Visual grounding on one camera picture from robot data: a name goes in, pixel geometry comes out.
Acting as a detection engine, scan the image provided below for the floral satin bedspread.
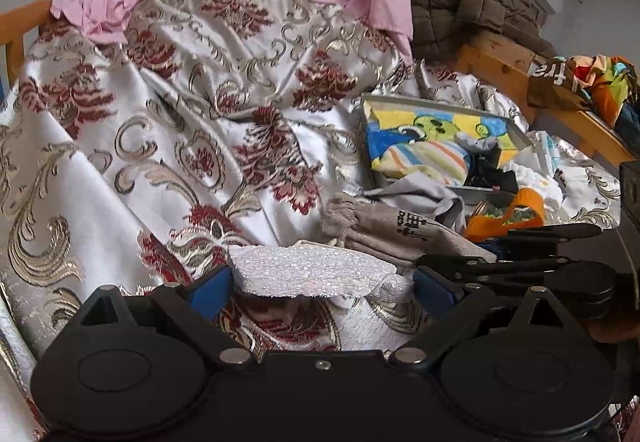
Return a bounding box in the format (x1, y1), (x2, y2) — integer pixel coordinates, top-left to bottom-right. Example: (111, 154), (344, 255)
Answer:
(0, 0), (640, 442)

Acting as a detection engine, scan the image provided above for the beige knitted garment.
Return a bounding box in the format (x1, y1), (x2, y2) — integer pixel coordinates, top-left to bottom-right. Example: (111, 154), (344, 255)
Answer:
(321, 193), (498, 270)

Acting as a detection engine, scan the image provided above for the orange sock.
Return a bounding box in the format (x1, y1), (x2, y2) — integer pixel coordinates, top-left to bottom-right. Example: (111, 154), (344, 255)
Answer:
(464, 188), (545, 243)

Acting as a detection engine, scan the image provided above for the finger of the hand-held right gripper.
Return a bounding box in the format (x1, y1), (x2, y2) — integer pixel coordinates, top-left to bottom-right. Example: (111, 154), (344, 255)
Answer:
(496, 222), (604, 257)
(416, 254), (572, 293)

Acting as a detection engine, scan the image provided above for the light blue white cloth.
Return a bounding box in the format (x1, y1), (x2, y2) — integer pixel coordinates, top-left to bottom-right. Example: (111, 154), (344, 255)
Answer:
(530, 131), (563, 175)

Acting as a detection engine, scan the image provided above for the grey box with cartoon lining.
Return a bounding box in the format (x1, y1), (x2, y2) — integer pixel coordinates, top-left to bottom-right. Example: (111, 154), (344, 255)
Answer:
(359, 92), (533, 207)

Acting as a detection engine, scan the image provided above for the black cloth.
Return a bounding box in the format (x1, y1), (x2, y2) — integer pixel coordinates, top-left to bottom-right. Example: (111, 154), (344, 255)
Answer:
(465, 146), (520, 195)

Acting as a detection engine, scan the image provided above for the brown cloth with white print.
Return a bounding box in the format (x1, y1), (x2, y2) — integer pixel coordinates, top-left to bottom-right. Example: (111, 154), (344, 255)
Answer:
(527, 54), (591, 111)

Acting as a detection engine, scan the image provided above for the colourful patchwork cloth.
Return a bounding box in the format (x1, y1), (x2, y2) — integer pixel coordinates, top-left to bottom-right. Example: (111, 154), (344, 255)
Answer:
(567, 52), (640, 130)

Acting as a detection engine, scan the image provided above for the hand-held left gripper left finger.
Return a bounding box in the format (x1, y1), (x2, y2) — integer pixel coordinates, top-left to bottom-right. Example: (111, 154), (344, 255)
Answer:
(75, 266), (254, 366)

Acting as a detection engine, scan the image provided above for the white fuzzy cloth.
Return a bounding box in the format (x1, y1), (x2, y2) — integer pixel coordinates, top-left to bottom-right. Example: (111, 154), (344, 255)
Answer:
(227, 244), (417, 310)

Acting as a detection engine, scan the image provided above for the small grey sock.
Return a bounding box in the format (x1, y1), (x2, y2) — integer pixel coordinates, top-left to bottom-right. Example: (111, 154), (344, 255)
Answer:
(452, 131), (503, 155)

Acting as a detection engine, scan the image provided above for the white baby cloth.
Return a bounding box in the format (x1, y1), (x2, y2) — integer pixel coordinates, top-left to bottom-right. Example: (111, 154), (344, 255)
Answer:
(510, 162), (568, 210)

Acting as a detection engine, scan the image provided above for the wooden bed frame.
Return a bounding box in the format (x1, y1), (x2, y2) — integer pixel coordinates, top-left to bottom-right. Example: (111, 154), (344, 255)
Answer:
(0, 0), (640, 167)

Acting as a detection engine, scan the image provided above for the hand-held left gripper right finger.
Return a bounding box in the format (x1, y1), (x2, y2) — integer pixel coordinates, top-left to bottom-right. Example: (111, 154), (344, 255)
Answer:
(389, 268), (572, 368)

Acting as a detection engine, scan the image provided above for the grey cloth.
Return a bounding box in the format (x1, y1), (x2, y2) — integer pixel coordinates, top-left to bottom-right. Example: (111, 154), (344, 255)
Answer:
(364, 172), (468, 230)

